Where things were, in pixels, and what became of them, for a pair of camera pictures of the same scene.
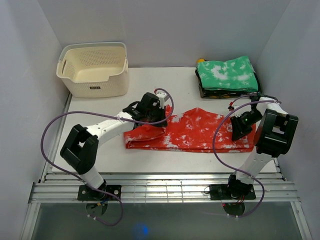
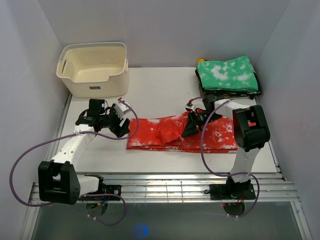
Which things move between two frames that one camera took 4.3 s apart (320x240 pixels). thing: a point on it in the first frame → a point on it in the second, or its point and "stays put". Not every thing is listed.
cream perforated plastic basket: x=94 y=70 stays put
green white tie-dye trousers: x=235 y=74 stays put
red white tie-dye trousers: x=191 y=130 stays put
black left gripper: x=162 y=117 → x=124 y=129
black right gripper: x=238 y=130 → x=193 y=126
